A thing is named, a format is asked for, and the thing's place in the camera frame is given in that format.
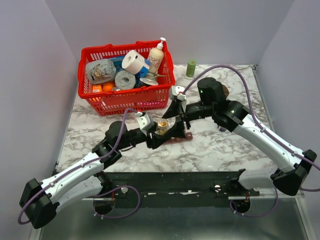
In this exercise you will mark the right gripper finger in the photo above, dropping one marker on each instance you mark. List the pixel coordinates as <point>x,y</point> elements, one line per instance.
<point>177,130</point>
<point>173,110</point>

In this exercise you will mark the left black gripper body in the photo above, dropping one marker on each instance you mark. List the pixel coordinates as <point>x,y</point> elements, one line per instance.
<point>149,141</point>

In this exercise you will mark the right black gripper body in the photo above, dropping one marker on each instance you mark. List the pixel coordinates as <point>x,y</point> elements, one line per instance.
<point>184,117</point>

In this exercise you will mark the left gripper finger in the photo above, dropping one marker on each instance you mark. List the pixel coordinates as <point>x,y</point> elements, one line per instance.
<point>158,140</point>
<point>153,127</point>

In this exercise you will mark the clear pill bottle yellow pills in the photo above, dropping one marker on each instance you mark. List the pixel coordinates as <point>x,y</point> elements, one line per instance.
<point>162,126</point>

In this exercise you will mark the red weekly pill organizer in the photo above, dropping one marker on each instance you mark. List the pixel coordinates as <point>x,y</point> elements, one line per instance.
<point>175,140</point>

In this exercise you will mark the green lid of bottle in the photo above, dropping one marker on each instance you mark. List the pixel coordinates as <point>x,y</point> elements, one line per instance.
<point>191,66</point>

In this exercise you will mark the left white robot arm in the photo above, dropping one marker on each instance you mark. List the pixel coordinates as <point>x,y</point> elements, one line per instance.
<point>41,200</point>

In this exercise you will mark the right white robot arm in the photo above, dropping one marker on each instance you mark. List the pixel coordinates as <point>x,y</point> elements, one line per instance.
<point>292,163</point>

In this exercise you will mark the white small pill bottle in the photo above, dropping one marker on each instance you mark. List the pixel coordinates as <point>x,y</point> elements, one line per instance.
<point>221,129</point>

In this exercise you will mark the silver tin can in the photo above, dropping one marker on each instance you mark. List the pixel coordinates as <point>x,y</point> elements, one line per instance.
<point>150,79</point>

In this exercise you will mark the beige jar brown lid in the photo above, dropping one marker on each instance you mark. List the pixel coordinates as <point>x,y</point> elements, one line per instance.
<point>225,91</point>

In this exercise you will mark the red plastic shopping basket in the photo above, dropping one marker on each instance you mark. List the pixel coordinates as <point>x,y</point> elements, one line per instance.
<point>144,98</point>

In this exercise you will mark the cream pump lotion bottle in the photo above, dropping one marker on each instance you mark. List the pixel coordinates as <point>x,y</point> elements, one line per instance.
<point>156,56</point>

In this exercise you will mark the grey toilet paper roll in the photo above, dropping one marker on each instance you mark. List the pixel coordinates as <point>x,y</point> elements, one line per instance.
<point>124,80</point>

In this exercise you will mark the orange fruit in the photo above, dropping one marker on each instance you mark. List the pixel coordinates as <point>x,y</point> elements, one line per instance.
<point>108,86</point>

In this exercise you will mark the white toilet paper roll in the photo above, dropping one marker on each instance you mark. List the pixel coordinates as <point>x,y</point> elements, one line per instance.
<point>135,63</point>

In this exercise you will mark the orange small box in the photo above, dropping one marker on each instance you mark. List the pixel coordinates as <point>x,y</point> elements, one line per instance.
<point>97,88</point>

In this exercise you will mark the blue package in basket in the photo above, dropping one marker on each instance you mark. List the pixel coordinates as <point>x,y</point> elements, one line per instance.
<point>117,62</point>

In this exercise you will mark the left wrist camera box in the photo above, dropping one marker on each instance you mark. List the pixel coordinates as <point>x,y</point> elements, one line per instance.
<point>144,120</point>

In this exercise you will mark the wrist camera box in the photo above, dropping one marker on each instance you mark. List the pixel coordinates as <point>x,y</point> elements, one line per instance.
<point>177,93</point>
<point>144,120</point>

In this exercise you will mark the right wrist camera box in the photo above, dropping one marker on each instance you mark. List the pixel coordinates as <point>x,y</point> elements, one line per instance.
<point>177,93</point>

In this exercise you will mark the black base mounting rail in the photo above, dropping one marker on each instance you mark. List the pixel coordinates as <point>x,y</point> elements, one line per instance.
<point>127,190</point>

